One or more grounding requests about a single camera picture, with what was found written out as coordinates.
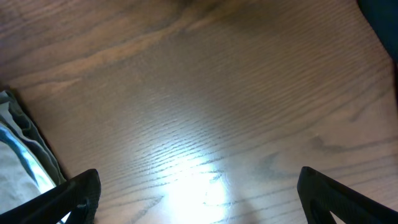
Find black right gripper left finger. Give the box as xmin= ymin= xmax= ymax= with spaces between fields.
xmin=1 ymin=169 xmax=101 ymax=224

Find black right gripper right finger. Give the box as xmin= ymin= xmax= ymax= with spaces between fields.
xmin=297 ymin=166 xmax=397 ymax=224

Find folded navy blue shorts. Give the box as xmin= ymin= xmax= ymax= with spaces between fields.
xmin=357 ymin=0 xmax=397 ymax=63

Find light khaki shorts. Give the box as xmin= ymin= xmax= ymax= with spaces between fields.
xmin=1 ymin=90 xmax=66 ymax=213

